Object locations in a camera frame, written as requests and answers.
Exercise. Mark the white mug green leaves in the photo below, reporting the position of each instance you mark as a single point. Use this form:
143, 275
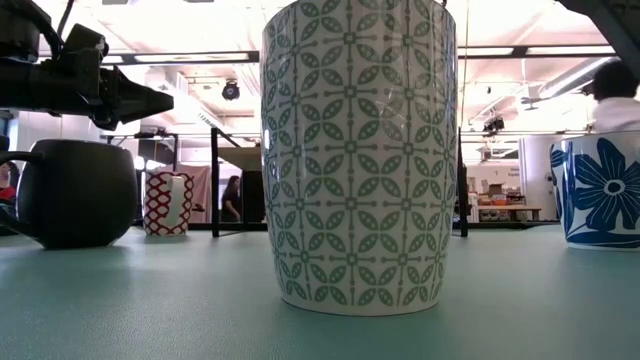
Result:
357, 165

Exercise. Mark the white mug blue flowers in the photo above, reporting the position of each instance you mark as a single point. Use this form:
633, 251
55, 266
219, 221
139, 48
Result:
600, 195

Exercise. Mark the black metal stand frame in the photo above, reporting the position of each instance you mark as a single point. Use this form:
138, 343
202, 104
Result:
150, 135

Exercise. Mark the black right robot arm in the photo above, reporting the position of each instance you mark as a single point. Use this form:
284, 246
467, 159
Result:
625, 25

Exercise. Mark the white mug red lattice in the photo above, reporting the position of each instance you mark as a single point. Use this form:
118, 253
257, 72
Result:
157, 205

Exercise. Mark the green table mat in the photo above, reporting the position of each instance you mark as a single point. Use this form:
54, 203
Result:
150, 300

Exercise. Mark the person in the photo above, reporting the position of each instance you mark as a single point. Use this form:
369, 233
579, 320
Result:
231, 200
6, 187
617, 112

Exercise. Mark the wooden background table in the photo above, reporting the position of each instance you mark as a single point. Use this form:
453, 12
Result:
510, 209

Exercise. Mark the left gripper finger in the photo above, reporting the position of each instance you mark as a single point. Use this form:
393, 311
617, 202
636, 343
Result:
140, 102

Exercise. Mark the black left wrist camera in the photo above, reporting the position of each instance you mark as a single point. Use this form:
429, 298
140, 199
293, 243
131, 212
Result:
85, 40

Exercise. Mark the silver ceiling duct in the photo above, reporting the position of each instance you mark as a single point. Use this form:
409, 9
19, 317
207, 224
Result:
570, 79

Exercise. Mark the pink cloth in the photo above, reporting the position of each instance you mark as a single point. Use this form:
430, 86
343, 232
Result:
202, 192

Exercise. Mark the round dark blue mug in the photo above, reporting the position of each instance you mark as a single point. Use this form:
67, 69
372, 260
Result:
80, 195

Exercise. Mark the ceiling light strip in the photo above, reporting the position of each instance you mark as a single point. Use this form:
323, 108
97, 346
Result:
190, 57
560, 50

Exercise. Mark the white column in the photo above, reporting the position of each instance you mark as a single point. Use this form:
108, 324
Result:
535, 175

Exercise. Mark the cardboard box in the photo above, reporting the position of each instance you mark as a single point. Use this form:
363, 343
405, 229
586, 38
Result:
496, 190

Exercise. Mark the black ceiling spotlight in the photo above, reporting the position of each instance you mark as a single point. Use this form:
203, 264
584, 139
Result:
230, 91
494, 125

